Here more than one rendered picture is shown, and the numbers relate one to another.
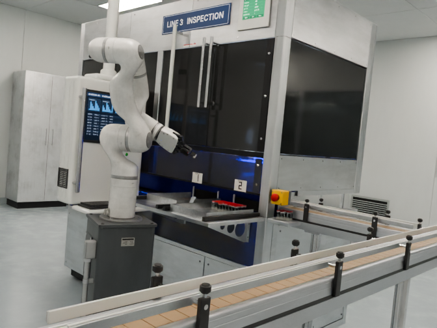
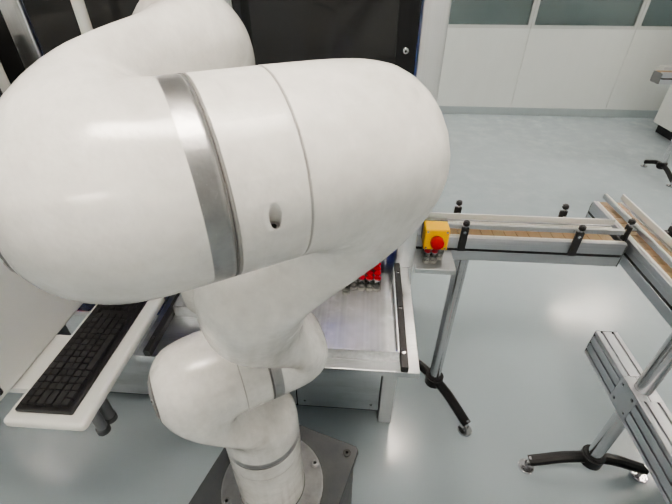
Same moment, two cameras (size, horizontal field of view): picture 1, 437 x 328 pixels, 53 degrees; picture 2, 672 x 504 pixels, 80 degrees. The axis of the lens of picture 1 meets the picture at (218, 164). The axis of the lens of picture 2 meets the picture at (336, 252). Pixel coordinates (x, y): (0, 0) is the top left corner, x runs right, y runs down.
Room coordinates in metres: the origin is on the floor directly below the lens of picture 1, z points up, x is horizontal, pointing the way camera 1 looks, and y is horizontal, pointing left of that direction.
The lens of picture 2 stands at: (1.63, 0.55, 1.66)
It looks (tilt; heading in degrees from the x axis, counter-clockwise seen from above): 36 degrees down; 321
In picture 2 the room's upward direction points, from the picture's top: straight up
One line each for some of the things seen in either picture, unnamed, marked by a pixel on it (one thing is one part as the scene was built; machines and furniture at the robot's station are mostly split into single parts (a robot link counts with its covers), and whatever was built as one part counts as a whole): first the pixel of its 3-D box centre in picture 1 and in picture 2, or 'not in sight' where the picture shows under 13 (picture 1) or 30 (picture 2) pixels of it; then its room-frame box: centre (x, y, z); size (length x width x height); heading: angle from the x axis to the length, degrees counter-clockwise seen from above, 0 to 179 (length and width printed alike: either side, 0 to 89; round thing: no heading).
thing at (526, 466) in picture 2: not in sight; (587, 462); (1.60, -0.71, 0.07); 0.50 x 0.08 x 0.14; 46
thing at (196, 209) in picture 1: (212, 209); (348, 305); (2.23, 0.01, 0.90); 0.34 x 0.26 x 0.04; 136
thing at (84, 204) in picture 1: (114, 204); (90, 344); (2.62, 0.60, 0.82); 0.40 x 0.14 x 0.02; 137
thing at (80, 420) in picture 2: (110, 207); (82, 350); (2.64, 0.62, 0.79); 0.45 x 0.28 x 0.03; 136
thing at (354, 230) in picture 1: (344, 220); (512, 232); (2.12, -0.63, 0.92); 0.69 x 0.16 x 0.16; 46
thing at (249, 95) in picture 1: (238, 95); (322, 46); (2.44, -0.08, 1.50); 0.43 x 0.01 x 0.59; 46
